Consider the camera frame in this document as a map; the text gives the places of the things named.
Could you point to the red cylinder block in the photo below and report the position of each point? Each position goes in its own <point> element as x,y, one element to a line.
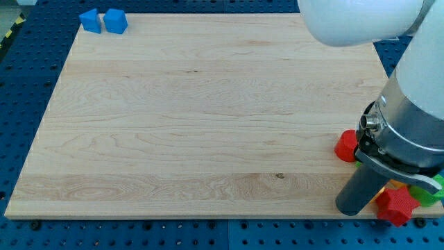
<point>345,147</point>

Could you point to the blue block left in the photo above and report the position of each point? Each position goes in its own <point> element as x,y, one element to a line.
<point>90,21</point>

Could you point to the blue cube right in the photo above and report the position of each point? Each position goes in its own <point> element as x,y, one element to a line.
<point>115,21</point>

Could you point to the wooden board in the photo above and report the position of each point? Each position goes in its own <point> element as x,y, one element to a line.
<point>197,117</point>

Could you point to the orange block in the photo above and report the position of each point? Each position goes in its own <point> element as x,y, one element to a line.
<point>392,184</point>

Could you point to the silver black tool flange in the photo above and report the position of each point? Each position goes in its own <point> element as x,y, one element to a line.
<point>398,140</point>

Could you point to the green star block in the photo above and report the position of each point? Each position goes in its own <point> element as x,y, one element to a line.
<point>426,195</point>

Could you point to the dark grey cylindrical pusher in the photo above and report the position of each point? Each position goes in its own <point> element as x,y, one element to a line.
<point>364,184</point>

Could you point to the red star block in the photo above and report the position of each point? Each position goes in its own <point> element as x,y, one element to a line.
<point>396,206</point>

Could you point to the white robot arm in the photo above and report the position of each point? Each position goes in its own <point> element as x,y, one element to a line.
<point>420,69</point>

